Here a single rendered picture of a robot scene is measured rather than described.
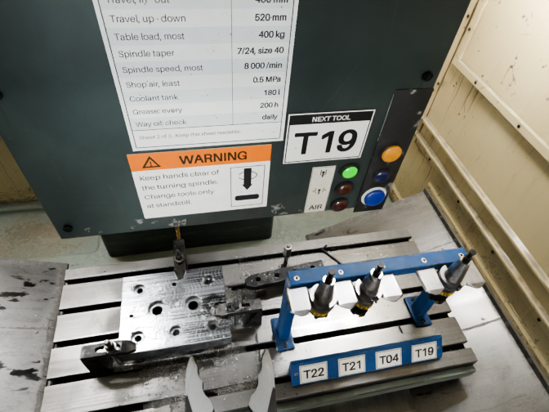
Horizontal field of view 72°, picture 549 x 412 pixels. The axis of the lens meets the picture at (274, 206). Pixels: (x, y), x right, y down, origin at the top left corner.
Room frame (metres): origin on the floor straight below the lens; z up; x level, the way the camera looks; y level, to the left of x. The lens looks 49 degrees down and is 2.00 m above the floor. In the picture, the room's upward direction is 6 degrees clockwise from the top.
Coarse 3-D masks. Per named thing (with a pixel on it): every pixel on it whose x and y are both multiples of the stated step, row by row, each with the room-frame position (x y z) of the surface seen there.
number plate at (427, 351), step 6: (432, 342) 0.47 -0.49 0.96; (414, 348) 0.44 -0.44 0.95; (420, 348) 0.45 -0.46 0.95; (426, 348) 0.45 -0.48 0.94; (432, 348) 0.45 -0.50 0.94; (414, 354) 0.43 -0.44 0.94; (420, 354) 0.44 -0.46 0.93; (426, 354) 0.44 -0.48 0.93; (432, 354) 0.44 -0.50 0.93; (414, 360) 0.42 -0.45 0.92; (420, 360) 0.42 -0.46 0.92
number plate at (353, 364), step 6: (342, 360) 0.39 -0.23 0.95; (348, 360) 0.39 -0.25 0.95; (354, 360) 0.39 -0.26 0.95; (360, 360) 0.40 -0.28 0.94; (342, 366) 0.38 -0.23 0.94; (348, 366) 0.38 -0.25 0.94; (354, 366) 0.38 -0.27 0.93; (360, 366) 0.38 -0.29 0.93; (342, 372) 0.37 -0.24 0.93; (348, 372) 0.37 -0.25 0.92; (354, 372) 0.37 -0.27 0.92; (360, 372) 0.37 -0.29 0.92
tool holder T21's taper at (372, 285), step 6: (372, 270) 0.47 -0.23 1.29; (366, 276) 0.46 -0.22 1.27; (372, 276) 0.45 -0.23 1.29; (378, 276) 0.45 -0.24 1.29; (366, 282) 0.45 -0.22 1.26; (372, 282) 0.44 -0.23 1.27; (378, 282) 0.45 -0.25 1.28; (360, 288) 0.45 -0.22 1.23; (366, 288) 0.44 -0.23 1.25; (372, 288) 0.44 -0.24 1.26; (378, 288) 0.45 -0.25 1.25; (366, 294) 0.44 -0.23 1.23; (372, 294) 0.44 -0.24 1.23
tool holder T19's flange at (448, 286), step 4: (444, 268) 0.54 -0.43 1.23; (440, 272) 0.52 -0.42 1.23; (440, 276) 0.51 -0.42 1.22; (444, 276) 0.51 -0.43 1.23; (444, 280) 0.50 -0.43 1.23; (448, 280) 0.50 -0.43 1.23; (464, 280) 0.51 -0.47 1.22; (444, 284) 0.50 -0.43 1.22; (448, 284) 0.49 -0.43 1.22; (452, 284) 0.49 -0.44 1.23; (456, 284) 0.50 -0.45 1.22; (460, 284) 0.50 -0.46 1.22; (464, 284) 0.50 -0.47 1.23; (448, 288) 0.49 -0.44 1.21; (452, 288) 0.49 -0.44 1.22; (456, 288) 0.50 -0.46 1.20; (460, 288) 0.49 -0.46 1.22
